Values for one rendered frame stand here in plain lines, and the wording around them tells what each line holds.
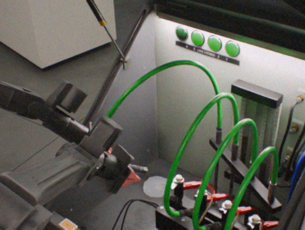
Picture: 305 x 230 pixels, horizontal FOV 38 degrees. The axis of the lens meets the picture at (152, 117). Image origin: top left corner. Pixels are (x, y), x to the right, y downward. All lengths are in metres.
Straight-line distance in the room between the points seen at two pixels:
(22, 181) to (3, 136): 2.85
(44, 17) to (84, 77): 0.61
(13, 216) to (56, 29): 3.60
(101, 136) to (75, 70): 3.21
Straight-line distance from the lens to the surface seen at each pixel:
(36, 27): 3.98
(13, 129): 3.50
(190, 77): 1.45
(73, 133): 1.14
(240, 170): 1.30
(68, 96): 1.13
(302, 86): 1.25
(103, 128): 0.94
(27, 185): 0.61
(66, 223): 1.37
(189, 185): 1.29
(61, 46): 4.16
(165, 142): 1.68
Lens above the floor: 1.96
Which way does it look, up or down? 35 degrees down
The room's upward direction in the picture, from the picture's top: 2 degrees counter-clockwise
